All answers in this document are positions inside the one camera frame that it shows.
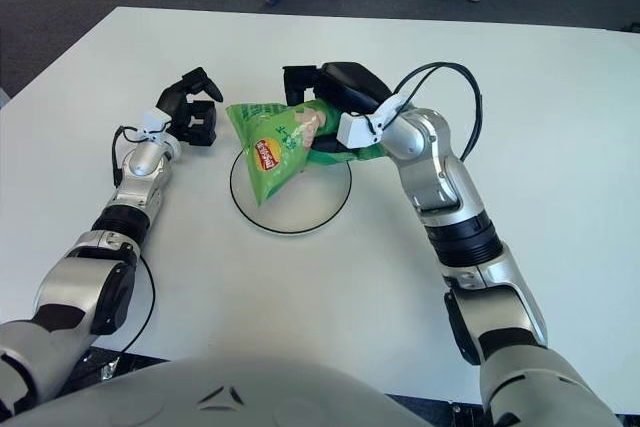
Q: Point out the green potato chips bag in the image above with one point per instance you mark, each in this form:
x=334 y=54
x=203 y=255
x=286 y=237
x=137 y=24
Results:
x=270 y=172

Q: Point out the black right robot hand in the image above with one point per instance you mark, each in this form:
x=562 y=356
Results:
x=350 y=87

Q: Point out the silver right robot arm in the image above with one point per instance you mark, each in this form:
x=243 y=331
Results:
x=440 y=167

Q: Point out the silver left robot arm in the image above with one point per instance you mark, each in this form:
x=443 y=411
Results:
x=140 y=162

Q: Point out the white desk leg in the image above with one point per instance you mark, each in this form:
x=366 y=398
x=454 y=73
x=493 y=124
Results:
x=3 y=99

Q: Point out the grey robot torso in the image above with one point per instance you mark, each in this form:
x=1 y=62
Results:
x=225 y=387

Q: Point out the white plate with black rim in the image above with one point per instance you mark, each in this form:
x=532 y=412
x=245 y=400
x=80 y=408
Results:
x=300 y=207

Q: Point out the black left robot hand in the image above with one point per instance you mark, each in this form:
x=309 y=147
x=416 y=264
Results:
x=200 y=129

